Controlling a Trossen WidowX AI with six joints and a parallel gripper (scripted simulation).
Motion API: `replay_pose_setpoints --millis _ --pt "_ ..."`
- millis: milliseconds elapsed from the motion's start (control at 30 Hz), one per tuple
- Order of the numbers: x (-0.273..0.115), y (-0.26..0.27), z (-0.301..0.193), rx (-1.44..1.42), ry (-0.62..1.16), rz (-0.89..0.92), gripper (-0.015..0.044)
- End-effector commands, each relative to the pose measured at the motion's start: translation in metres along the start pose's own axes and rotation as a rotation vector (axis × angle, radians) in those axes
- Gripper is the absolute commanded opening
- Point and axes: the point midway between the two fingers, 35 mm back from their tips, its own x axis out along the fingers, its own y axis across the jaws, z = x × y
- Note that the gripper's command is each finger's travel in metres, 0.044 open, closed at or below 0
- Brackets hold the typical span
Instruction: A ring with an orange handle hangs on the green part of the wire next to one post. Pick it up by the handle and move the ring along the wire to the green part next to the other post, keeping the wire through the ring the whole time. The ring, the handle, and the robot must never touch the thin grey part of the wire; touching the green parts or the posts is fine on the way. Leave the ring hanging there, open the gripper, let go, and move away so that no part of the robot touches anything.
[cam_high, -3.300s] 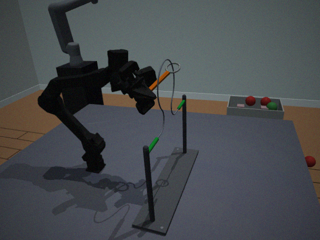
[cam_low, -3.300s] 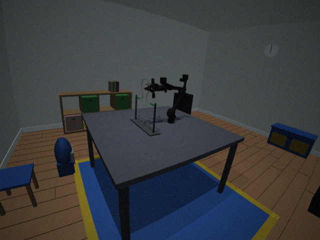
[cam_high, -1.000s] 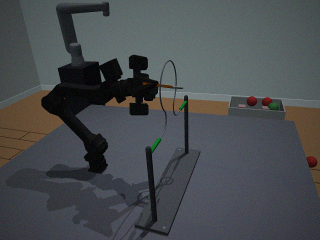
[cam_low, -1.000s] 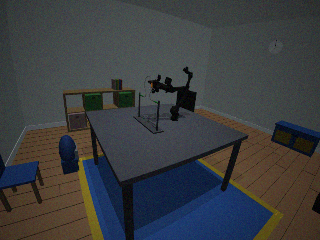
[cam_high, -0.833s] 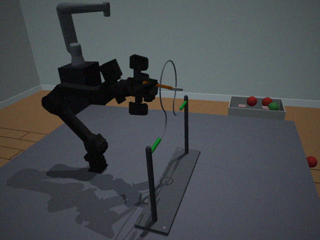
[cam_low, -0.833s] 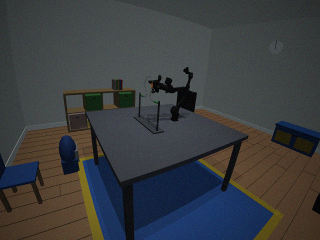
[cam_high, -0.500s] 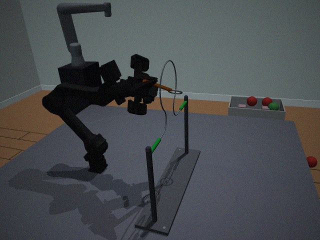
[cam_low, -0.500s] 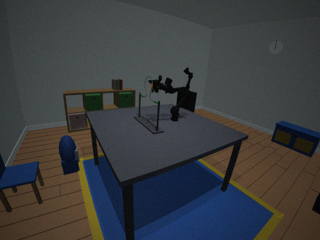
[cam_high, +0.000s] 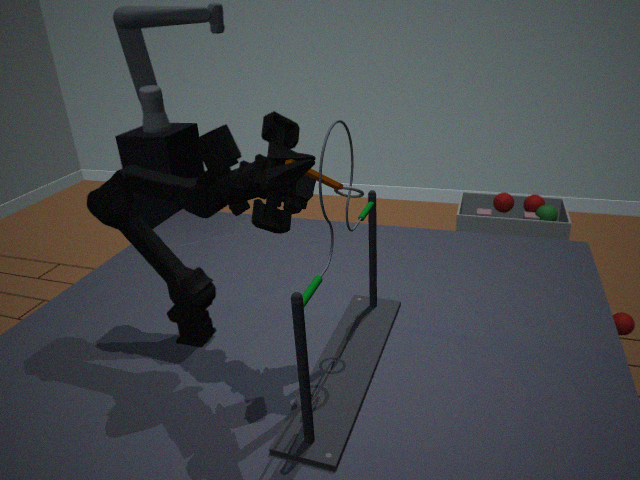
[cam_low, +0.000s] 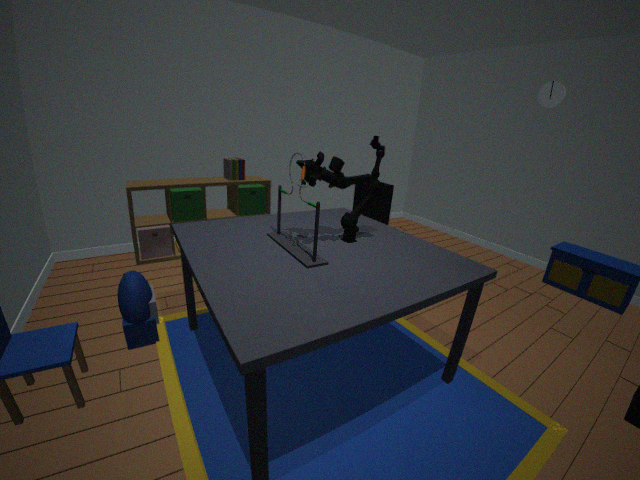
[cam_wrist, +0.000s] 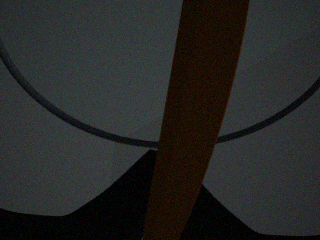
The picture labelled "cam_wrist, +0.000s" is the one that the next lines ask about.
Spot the orange bar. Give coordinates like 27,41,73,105
143,0,251,240

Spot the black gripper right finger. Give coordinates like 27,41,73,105
179,184,320,240

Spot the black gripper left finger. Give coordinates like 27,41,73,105
0,149,157,240

